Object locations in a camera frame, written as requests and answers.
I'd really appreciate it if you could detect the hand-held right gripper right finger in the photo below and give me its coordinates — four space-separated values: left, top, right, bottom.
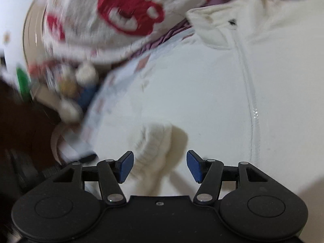
186 150 269 205

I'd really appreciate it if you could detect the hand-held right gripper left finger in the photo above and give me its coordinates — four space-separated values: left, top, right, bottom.
52 150 134 205

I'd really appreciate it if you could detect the white fleece zip jacket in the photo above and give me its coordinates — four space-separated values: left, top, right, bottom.
101 0 324 200

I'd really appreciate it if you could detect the blue soft toy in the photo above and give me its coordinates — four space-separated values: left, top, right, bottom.
77 83 99 109

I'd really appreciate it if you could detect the white plush toy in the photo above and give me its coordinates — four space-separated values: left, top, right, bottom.
58 63 99 122

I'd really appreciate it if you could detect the dark brown furniture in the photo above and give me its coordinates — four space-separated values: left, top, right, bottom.
0 78 61 195

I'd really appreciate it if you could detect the green object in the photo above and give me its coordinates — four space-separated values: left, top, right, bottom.
16 66 32 100

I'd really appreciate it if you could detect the red bear print quilt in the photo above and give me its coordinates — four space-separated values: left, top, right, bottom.
42 0 266 64

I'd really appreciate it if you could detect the beige bed frame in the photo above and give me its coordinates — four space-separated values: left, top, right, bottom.
21 0 48 64

